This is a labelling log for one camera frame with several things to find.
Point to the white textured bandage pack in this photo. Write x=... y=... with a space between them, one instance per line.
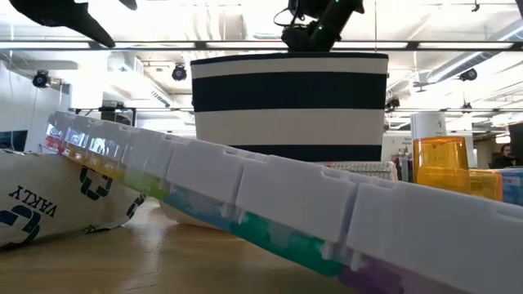
x=363 y=169

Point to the amber pill bottle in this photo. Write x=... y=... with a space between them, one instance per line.
x=486 y=183
x=441 y=163

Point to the rainbow weekly pill organizer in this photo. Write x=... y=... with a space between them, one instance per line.
x=294 y=196

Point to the white round pillar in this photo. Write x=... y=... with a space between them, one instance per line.
x=429 y=124

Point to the person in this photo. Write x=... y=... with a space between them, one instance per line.
x=504 y=157

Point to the navy white striped fabric basket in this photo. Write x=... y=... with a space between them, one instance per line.
x=290 y=90

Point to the silver ceiling duct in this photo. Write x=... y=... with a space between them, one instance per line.
x=478 y=53

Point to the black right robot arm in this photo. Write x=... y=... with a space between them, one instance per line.
x=343 y=12

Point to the black ceiling camera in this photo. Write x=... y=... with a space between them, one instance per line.
x=41 y=78
x=179 y=73
x=468 y=74

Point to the white printed VAKLY pouch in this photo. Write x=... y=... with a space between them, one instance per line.
x=53 y=196

